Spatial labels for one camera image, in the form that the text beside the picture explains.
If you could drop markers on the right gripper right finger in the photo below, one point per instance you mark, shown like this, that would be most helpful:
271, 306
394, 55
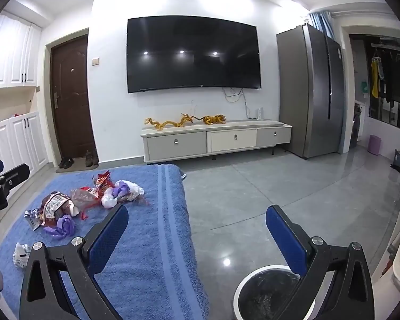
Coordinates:
350, 293

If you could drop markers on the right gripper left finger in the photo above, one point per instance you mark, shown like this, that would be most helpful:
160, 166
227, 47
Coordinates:
44, 294

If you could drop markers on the white tissue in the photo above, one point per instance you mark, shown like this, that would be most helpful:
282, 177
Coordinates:
21, 255

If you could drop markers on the red white snack bag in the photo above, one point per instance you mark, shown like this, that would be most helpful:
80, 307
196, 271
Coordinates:
102, 182

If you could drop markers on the clear plastic wrapper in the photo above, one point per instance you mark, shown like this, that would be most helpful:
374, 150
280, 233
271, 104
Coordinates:
84, 198

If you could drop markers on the white rimmed trash bin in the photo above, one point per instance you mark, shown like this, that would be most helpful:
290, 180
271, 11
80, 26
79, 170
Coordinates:
263, 292

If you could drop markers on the purple small trash can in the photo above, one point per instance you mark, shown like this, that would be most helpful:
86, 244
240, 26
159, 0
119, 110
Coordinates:
374, 144

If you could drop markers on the white lower cabinets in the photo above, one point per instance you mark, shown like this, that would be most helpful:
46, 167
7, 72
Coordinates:
21, 141

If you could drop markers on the black shoes pair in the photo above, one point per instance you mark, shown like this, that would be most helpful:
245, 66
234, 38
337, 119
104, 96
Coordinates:
66, 163

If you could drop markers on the blue fluffy rug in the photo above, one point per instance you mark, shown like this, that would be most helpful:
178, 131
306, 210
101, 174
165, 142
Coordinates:
152, 273

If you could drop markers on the brown shoes pair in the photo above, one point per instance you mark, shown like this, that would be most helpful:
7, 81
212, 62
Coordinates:
90, 159

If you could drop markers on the white purple plastic bag bundle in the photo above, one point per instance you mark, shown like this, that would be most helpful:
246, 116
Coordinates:
120, 193

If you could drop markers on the brown entrance door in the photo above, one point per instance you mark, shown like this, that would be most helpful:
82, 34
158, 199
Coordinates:
69, 98

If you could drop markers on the grey small bin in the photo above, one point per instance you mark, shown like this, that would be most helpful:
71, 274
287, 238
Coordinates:
396, 160

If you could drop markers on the white router box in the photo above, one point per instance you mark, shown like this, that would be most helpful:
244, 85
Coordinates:
260, 114

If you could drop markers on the white grey TV cabinet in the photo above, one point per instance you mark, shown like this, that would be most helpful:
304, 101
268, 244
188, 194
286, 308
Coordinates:
200, 140

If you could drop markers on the golden tiger figurine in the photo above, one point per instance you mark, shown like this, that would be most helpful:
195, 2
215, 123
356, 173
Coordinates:
210, 120

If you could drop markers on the golden dragon figurine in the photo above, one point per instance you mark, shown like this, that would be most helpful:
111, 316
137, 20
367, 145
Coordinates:
185, 118

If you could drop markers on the yellow hanging clothes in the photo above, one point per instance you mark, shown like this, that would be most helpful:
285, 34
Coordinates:
375, 77

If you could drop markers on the grey double door refrigerator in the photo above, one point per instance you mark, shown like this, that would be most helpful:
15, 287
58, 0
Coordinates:
312, 90

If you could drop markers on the blue window curtain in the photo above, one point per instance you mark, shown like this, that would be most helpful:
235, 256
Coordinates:
322, 21

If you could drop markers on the white upper wall cabinets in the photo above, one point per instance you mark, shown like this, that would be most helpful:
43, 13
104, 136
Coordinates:
19, 47

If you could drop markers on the beige light switch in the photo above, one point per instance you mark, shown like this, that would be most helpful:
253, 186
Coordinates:
95, 62

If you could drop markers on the black wall television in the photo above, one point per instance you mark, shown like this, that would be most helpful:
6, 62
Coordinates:
180, 51

